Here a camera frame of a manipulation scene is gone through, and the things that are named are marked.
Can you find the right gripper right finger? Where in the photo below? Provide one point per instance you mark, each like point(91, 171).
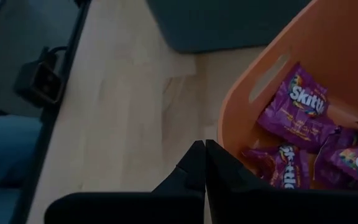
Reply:
point(225, 177)

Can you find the teal plastic bin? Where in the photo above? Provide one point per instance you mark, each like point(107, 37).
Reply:
point(222, 25)

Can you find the purple Skittles candy pack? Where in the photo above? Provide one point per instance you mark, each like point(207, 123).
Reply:
point(278, 168)
point(346, 161)
point(297, 118)

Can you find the person's leg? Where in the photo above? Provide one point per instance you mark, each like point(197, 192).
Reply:
point(5, 155)

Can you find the orange plastic bin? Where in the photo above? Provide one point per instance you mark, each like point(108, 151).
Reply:
point(337, 37)

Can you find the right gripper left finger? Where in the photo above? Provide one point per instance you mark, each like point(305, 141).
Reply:
point(191, 174)

